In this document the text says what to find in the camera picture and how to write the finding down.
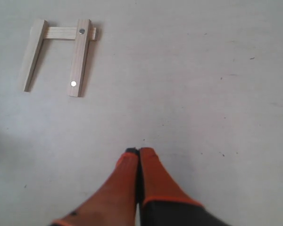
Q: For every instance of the wooden stick with two holes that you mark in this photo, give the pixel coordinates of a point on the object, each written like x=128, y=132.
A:
x=78, y=64

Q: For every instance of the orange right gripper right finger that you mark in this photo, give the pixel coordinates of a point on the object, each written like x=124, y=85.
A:
x=164, y=202

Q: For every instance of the plain wooden stick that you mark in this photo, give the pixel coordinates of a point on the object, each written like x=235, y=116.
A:
x=32, y=51

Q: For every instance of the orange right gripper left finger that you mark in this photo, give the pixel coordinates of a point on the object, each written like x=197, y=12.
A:
x=114, y=203

